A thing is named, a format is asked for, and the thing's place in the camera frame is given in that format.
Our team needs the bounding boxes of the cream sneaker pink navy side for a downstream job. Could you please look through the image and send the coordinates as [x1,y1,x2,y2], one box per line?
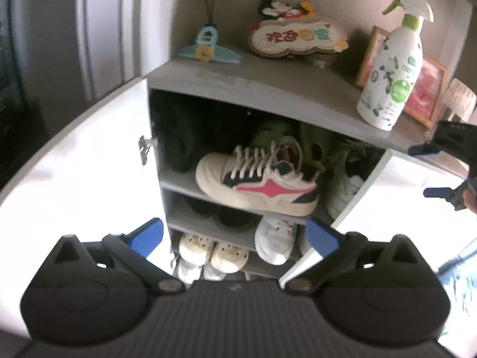
[196,136,320,217]

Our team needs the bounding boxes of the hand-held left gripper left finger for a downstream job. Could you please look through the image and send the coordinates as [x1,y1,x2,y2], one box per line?
[48,217,187,294]

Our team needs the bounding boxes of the white translucent container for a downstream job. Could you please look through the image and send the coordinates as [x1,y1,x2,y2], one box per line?
[443,78,477,124]

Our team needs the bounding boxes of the white spray bottle green trigger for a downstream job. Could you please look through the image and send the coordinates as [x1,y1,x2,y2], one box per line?
[356,0,435,132]

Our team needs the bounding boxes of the white sneaker black marks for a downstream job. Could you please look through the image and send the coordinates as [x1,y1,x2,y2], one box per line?
[326,140,386,215]

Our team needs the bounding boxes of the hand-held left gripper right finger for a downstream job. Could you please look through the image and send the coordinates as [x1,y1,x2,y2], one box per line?
[285,217,429,294]

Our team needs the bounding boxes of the wooden picture frame pink picture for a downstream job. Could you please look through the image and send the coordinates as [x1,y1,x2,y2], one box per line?
[354,26,450,129]

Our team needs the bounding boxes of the cartoon mouse welcome sign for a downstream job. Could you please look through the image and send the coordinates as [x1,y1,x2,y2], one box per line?
[249,0,349,60]

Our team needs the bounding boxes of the light green shoe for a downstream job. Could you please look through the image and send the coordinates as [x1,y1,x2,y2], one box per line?
[300,123,336,172]
[251,119,299,153]

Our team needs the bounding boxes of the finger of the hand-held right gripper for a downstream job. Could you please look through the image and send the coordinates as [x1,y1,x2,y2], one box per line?
[407,141,446,156]
[423,181,471,211]

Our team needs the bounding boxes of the black shoe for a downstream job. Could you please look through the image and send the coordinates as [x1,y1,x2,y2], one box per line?
[216,207,258,232]
[182,196,217,219]

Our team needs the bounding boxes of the grey shoe cabinet white doors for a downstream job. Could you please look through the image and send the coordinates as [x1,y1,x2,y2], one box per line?
[0,60,477,344]

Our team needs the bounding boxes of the white leather sneaker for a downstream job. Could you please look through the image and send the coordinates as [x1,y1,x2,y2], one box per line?
[254,214,299,265]

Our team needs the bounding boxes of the cream clog with charms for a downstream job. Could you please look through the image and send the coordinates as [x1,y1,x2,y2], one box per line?
[179,231,216,267]
[210,240,250,274]

